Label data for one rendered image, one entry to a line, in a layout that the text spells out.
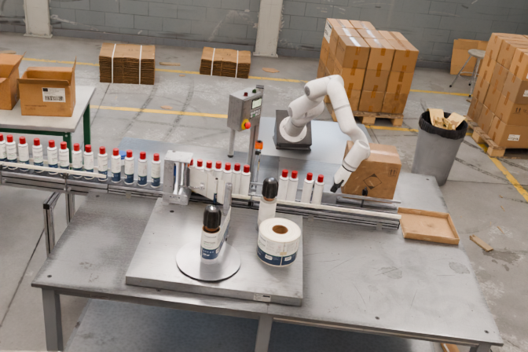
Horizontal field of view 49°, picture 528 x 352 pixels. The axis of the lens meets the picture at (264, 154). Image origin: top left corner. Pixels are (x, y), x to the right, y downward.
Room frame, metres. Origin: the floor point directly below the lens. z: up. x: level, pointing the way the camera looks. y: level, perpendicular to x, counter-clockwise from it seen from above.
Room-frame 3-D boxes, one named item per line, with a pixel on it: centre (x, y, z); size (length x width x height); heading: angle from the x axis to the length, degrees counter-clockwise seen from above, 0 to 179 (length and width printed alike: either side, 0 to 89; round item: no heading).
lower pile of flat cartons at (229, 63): (7.30, 0.66, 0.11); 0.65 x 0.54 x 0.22; 95
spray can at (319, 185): (2.78, -0.33, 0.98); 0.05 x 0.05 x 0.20
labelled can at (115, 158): (2.79, 0.81, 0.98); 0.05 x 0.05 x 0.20
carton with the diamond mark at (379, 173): (3.09, -0.64, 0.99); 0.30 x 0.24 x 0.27; 91
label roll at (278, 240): (2.31, -0.12, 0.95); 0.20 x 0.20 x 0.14
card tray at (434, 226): (2.79, -0.97, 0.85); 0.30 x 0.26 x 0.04; 90
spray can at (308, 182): (2.79, -0.27, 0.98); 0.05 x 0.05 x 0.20
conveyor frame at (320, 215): (2.79, 0.02, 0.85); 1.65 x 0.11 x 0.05; 90
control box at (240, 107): (2.87, 0.13, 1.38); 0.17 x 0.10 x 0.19; 145
